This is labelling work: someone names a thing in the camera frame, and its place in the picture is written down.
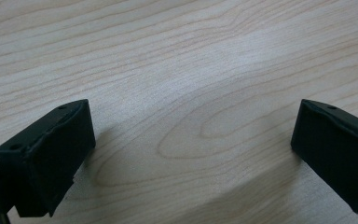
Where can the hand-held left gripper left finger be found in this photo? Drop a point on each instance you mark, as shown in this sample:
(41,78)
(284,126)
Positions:
(49,155)

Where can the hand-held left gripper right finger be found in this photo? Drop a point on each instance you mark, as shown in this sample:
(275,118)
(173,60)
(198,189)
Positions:
(335,146)

